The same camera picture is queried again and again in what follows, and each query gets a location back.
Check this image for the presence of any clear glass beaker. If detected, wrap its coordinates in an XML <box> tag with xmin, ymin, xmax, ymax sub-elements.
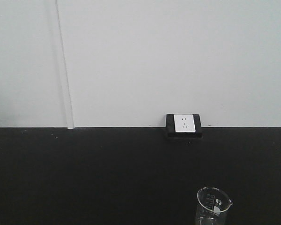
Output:
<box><xmin>195</xmin><ymin>187</ymin><xmax>233</xmax><ymax>225</ymax></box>

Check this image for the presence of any white wall cable duct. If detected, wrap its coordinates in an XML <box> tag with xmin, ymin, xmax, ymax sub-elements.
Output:
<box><xmin>54</xmin><ymin>0</ymin><xmax>74</xmax><ymax>129</ymax></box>

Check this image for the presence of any black and white power socket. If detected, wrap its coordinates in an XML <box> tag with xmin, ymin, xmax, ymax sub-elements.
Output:
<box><xmin>165</xmin><ymin>114</ymin><xmax>203</xmax><ymax>138</ymax></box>

